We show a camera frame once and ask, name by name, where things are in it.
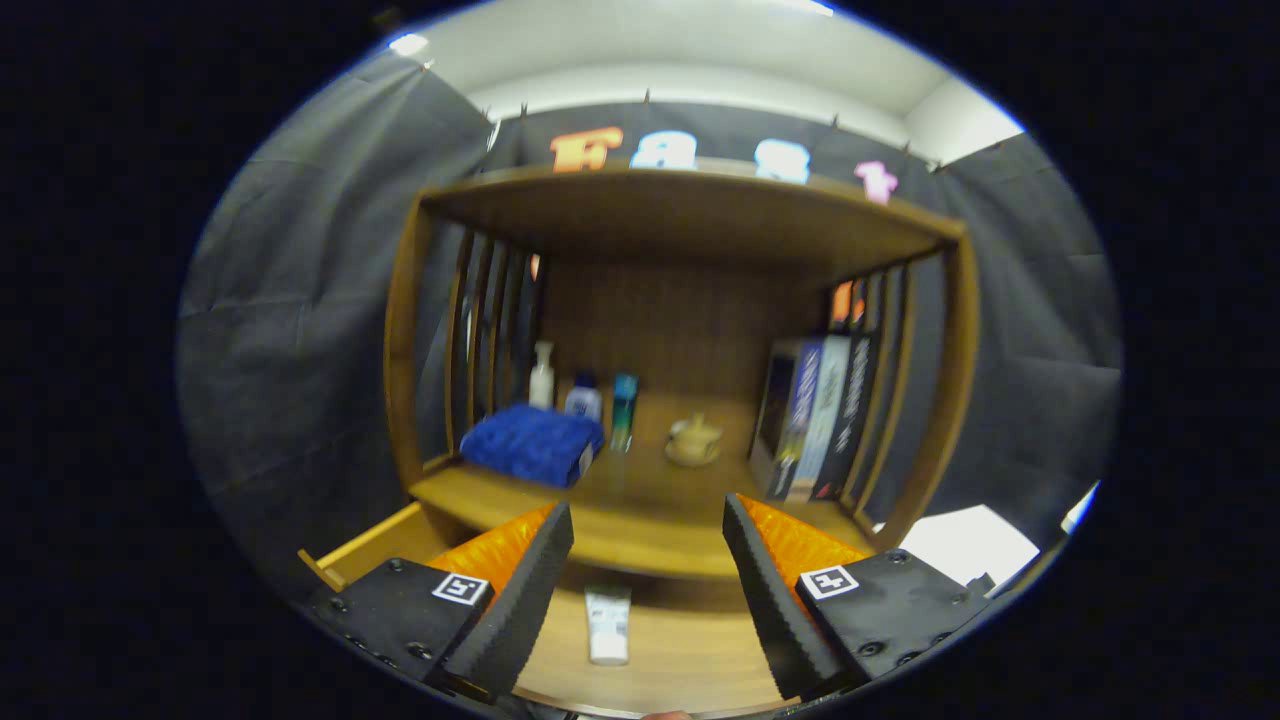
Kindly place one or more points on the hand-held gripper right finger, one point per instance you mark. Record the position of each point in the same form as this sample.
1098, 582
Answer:
780, 610

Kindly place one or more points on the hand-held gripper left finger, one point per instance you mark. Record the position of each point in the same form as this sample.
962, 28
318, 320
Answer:
525, 610

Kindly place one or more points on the white tube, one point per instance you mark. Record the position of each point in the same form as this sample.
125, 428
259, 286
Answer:
608, 630

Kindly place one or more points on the wooden countertop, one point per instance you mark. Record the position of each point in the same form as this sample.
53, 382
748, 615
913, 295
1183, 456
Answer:
650, 500

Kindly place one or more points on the wooden cabinet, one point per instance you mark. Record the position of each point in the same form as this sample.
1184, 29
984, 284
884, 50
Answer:
680, 320

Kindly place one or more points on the blue folded towel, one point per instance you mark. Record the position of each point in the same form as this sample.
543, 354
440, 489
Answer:
530, 445

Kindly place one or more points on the beige lidded teacup with saucer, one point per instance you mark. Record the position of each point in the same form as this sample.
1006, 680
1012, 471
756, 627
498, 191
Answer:
694, 442

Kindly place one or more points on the blue spine book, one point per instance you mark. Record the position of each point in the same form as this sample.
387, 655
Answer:
800, 420

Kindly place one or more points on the pale spine book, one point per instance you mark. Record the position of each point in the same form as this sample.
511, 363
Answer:
828, 420

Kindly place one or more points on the black spine book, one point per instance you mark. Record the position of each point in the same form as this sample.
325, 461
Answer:
856, 410

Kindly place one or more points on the white bottle blue cap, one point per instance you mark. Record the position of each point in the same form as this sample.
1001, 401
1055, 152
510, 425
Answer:
583, 403

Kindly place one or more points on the teal slim bottle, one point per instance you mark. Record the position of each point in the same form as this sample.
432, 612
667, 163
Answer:
624, 410

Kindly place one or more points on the white pump bottle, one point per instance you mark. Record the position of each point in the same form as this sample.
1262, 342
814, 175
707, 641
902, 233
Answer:
541, 385

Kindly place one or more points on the white side shelf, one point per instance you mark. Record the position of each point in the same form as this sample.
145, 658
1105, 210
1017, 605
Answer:
1080, 512

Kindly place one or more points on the black backdrop cloth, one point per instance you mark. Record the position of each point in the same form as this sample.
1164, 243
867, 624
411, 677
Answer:
300, 300

